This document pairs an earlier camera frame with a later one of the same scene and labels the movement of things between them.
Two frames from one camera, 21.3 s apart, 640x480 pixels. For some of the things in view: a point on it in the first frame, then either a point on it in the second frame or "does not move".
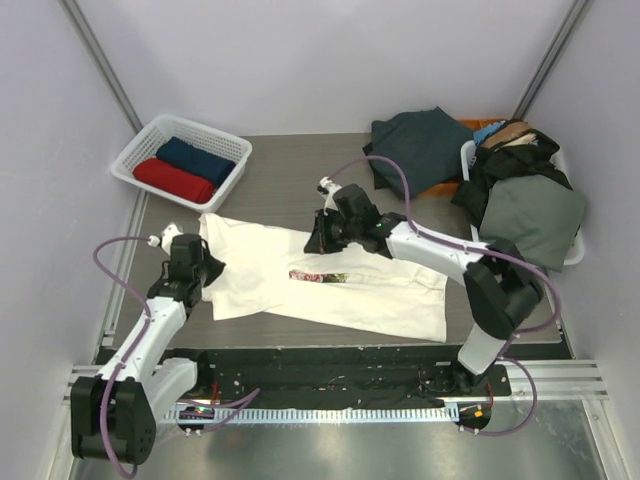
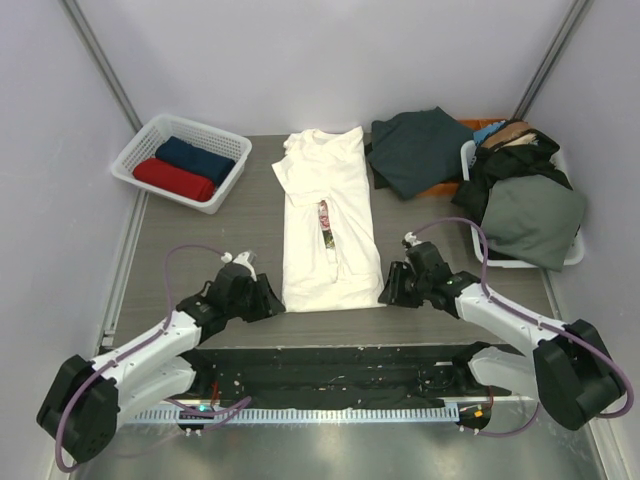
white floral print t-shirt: (266, 267) → (331, 257)
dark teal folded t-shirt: (427, 145) does not move
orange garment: (450, 188) does not move
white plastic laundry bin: (467, 150) does not move
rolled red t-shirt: (174, 180) does not move
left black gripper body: (208, 270) → (243, 306)
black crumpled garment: (529, 155) does not move
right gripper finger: (326, 233) → (395, 291)
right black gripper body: (321, 233) → (401, 286)
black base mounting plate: (345, 377) does not move
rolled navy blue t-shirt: (201, 162) does not move
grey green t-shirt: (538, 215) does not move
